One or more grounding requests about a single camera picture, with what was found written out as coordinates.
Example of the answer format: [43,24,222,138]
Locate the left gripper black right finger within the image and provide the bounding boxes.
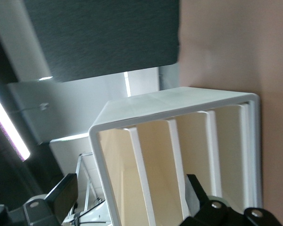
[183,174,229,226]

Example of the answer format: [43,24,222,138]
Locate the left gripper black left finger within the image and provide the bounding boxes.
[23,173,79,226]

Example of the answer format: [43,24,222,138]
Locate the white drawer cabinet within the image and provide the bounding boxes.
[88,86,265,226]

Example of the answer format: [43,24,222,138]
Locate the white strip light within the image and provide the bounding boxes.
[0,89,31,162]

